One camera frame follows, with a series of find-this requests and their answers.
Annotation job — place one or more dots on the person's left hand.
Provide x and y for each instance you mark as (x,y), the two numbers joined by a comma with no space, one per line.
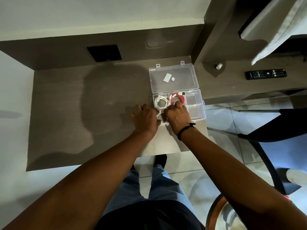
(145,120)

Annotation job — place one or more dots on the person's right hand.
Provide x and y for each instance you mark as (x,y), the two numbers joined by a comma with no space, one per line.
(178,118)

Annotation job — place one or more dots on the person's right fingers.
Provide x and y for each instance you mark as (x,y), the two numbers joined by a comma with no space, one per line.
(178,105)

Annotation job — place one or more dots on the person's left fingers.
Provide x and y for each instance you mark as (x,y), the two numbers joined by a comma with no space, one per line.
(140,108)

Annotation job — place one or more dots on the person's right forearm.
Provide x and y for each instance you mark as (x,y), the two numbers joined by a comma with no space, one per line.
(230,179)

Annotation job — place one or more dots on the person's left forearm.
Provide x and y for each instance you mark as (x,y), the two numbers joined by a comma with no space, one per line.
(91,184)

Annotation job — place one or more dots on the clear plastic organizer box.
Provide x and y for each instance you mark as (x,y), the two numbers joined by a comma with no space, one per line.
(182,86)

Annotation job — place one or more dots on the white rectangular sticker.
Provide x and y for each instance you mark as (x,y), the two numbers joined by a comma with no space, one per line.
(167,77)

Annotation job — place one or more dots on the black shoe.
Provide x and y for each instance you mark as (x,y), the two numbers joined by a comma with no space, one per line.
(160,160)

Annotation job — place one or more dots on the small white bottle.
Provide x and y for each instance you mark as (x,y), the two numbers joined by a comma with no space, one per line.
(218,66)

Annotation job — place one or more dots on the blue-grey trousers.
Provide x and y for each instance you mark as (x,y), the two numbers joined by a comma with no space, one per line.
(156,186)

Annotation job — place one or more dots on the black remote control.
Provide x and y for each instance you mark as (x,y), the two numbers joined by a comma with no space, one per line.
(265,74)

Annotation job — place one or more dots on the black chair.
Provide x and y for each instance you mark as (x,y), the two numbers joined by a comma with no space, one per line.
(275,131)

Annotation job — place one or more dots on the black shirt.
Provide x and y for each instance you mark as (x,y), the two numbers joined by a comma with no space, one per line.
(148,216)

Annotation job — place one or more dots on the white cloth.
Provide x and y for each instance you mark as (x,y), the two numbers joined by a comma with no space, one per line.
(275,23)

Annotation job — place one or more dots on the white rounded object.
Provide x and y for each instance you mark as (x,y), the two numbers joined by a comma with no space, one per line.
(297,177)

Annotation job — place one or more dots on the black wall socket panel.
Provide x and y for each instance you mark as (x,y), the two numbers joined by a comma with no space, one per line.
(104,53)

